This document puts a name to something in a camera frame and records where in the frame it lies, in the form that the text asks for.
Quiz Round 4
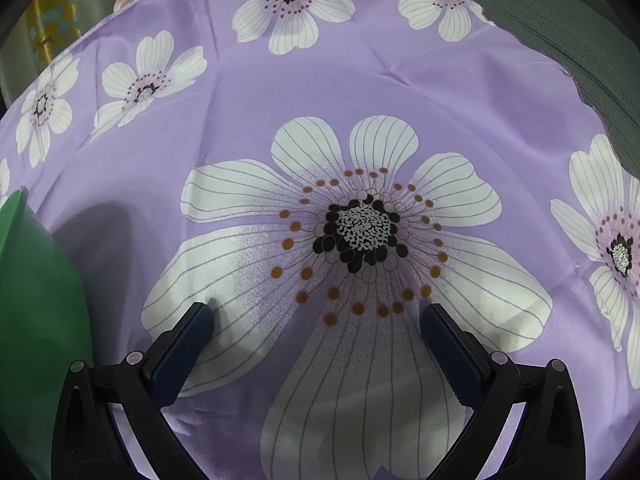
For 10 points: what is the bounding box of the yellow patterned curtain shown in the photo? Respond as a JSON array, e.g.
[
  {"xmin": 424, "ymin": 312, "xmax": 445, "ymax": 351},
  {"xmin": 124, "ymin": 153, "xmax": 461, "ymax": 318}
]
[{"xmin": 26, "ymin": 0, "xmax": 81, "ymax": 64}]

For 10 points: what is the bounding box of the green plastic bowl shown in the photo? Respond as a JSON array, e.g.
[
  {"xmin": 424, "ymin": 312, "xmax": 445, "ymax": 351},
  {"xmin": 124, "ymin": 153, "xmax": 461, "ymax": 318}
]
[{"xmin": 1, "ymin": 188, "xmax": 93, "ymax": 479}]

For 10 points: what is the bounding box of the purple floral tablecloth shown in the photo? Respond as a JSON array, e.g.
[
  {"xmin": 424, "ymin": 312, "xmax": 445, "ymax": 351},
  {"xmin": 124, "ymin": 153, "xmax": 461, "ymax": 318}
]
[{"xmin": 1, "ymin": 0, "xmax": 639, "ymax": 479}]

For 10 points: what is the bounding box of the grey sofa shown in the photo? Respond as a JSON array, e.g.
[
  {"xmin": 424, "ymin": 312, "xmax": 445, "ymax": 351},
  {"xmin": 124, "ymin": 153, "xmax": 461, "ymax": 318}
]
[{"xmin": 474, "ymin": 0, "xmax": 639, "ymax": 176}]

